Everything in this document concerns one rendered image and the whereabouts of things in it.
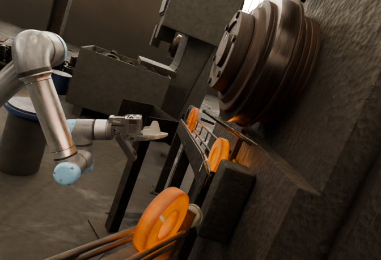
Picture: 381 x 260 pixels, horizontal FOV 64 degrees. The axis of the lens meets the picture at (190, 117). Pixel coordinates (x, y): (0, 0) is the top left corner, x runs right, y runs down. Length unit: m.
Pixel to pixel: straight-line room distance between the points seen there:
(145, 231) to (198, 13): 3.25
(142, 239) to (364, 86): 0.56
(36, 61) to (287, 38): 0.72
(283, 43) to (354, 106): 0.28
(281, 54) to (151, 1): 10.37
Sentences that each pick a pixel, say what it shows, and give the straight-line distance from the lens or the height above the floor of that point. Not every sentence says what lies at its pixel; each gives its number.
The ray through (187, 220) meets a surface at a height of 0.70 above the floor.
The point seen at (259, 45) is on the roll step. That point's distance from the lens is 0.95.
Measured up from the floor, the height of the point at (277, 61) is 1.13.
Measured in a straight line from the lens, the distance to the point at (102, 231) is 1.84.
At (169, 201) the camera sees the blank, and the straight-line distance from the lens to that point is 0.64.
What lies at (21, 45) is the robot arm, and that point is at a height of 0.91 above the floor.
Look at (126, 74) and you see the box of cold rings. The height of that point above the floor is 0.62.
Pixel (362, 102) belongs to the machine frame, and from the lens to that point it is 0.74.
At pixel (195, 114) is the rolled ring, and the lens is 1.97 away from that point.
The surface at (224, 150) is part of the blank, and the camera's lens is 1.10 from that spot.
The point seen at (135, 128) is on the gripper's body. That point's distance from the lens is 1.10.
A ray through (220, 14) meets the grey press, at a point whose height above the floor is 1.62.
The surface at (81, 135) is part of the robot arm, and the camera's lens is 1.13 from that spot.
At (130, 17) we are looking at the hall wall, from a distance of 11.19.
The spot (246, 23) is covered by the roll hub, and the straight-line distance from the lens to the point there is 1.01.
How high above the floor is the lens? 1.06
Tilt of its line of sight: 11 degrees down
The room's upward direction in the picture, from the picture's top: 21 degrees clockwise
